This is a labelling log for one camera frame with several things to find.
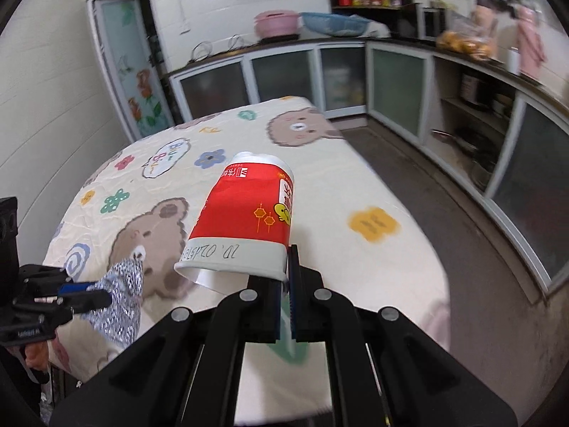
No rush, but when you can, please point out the flower printed glass door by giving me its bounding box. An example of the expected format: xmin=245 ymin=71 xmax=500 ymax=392
xmin=86 ymin=0 xmax=177 ymax=144

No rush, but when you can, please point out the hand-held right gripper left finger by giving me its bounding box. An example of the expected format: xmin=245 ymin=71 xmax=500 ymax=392
xmin=49 ymin=275 xmax=286 ymax=427

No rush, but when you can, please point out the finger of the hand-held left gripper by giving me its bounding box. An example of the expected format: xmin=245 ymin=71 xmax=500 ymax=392
xmin=57 ymin=290 xmax=113 ymax=316
xmin=20 ymin=266 xmax=97 ymax=295

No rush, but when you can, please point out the kitchen counter cabinet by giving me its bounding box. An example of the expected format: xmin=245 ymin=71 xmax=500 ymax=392
xmin=166 ymin=38 xmax=569 ymax=297

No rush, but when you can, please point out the blue plastic basket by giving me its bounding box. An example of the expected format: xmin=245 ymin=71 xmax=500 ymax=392
xmin=300 ymin=12 xmax=371 ymax=37

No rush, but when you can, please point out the person's left hand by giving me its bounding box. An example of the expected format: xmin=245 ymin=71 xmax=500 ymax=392
xmin=24 ymin=342 xmax=50 ymax=373

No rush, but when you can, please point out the bear printed tablecloth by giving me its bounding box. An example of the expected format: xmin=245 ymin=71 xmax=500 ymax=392
xmin=44 ymin=95 xmax=453 ymax=427

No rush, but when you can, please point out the bag of bread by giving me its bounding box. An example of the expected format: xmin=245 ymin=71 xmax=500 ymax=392
xmin=436 ymin=13 xmax=499 ymax=62

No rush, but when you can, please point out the small appliance in cabinet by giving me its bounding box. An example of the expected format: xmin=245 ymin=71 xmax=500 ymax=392
xmin=460 ymin=73 xmax=490 ymax=108

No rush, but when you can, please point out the dark wooden spice shelf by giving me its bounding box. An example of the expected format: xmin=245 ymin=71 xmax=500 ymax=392
xmin=321 ymin=0 xmax=417 ymax=39

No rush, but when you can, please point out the silver mesh cloth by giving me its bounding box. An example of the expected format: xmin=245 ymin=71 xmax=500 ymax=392
xmin=82 ymin=255 xmax=144 ymax=350

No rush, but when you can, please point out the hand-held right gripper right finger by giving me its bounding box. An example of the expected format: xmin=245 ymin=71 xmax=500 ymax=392
xmin=289 ymin=244 xmax=519 ymax=427

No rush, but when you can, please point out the pink pot with lid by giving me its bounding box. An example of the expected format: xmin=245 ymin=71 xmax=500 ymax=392
xmin=254 ymin=10 xmax=302 ymax=40

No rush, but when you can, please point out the pink thermos jug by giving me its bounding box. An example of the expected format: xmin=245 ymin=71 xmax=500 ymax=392
xmin=516 ymin=6 xmax=546 ymax=77

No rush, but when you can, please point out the red paper cup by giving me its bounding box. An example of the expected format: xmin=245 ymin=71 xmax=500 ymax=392
xmin=173 ymin=151 xmax=296 ymax=295

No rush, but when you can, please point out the row of seasoning bottles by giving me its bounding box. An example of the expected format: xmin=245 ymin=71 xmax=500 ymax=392
xmin=338 ymin=0 xmax=404 ymax=9

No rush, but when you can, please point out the dark frying pan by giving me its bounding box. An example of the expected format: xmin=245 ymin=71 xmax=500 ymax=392
xmin=431 ymin=129 xmax=495 ymax=162

